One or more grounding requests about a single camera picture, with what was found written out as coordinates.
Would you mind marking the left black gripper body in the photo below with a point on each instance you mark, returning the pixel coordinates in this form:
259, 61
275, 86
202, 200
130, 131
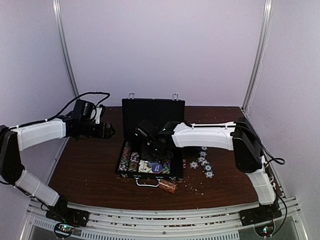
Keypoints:
89, 132

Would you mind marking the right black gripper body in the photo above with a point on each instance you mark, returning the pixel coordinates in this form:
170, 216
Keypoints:
154, 153

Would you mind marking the black poker case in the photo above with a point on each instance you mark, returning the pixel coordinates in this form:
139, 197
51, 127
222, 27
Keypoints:
158, 112

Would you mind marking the clear round dealer button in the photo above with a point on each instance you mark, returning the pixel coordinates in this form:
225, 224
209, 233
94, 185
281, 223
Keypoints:
144, 167

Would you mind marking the brown poker chip roll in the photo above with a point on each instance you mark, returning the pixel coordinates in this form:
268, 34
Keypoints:
168, 186

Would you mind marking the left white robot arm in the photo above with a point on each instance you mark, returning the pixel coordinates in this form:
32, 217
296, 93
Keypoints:
14, 141

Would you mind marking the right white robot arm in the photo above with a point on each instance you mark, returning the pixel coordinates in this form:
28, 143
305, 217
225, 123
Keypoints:
236, 136

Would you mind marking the right poker chip row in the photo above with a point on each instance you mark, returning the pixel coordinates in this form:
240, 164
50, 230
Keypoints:
166, 167

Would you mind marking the poker chip row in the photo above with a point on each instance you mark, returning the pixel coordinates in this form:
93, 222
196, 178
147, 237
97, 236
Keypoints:
133, 162
166, 167
125, 157

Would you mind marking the purple small blind button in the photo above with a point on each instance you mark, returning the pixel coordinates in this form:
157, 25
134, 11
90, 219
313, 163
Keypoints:
156, 168

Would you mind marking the playing card deck box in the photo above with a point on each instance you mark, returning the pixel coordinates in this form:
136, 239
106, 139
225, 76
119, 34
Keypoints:
150, 163

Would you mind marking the red die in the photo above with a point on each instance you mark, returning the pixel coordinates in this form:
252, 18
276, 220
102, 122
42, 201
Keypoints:
184, 163

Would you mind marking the left poker chip row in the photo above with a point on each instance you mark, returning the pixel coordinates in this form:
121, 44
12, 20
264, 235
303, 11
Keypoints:
125, 157

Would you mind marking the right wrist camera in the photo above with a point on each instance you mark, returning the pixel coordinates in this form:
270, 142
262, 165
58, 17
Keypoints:
146, 131

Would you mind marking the aluminium front rail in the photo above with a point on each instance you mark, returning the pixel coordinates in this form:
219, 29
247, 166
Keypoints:
220, 223

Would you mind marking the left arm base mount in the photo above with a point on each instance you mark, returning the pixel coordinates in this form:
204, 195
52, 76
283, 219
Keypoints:
71, 216

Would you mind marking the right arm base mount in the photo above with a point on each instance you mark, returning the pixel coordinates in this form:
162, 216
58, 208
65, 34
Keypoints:
260, 214

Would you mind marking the left aluminium frame post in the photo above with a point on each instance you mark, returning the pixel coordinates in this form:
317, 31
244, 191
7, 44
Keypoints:
64, 47

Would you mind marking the aluminium frame post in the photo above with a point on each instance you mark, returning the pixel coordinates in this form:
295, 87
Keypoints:
64, 47
260, 51

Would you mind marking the right aluminium frame post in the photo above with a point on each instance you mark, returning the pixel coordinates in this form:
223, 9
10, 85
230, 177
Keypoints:
260, 51

